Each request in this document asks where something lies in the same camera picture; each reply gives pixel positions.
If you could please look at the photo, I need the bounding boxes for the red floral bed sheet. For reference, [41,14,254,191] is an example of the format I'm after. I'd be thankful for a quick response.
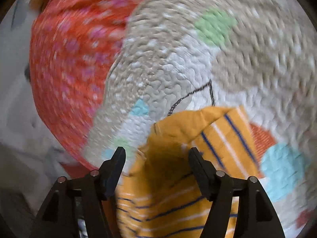
[29,0,143,170]

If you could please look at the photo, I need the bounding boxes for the quilted heart pattern blanket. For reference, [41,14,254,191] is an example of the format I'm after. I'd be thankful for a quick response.
[82,0,316,237]

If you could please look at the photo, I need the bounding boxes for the yellow striped knit sweater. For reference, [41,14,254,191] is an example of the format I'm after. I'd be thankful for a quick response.
[116,106,259,237]

